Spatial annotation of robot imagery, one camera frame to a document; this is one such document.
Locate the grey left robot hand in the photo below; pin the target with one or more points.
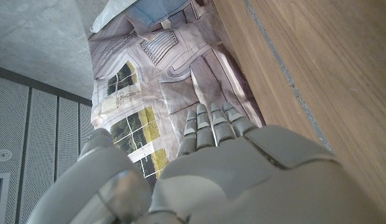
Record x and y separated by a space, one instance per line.
242 180

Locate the printed living room backdrop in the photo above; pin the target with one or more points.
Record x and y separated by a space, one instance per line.
180 62

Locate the round ceiling fixture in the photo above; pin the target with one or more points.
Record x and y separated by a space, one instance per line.
3 155

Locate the grey tape outline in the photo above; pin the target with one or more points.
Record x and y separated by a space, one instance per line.
288 76

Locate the rectangular ceiling slot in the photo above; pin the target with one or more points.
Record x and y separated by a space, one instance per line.
1 199

